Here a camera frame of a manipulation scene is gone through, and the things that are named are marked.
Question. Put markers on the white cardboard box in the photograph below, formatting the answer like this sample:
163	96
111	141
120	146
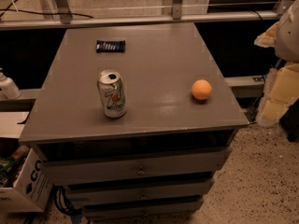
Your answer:
31	190

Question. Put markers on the orange fruit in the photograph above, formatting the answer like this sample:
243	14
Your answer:
201	89

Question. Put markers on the grey drawer cabinet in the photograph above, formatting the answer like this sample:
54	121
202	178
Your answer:
158	68

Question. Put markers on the dark snack bar wrapper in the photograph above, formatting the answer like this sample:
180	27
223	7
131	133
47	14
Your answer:
110	46

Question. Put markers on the middle grey drawer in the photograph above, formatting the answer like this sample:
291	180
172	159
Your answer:
141	192

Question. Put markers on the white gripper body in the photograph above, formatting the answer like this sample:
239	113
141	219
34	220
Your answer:
289	39

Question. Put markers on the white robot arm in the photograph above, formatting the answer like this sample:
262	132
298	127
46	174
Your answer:
287	37

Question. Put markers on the metal frame rail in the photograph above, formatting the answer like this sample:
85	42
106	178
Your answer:
129	21

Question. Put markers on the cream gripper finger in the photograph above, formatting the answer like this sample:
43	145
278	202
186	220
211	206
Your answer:
268	38

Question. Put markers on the grey drawer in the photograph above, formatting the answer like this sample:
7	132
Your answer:
141	192
143	208
63	173

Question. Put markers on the top grey drawer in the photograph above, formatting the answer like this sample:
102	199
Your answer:
63	173

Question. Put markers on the white green soda can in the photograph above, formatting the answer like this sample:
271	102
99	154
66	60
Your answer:
112	95

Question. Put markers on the white plastic bottle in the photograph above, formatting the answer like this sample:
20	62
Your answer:
8	87

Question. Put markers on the grey side beam right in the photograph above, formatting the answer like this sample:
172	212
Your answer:
246	87

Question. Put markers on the bottom grey drawer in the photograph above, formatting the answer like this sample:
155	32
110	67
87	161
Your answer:
143	208

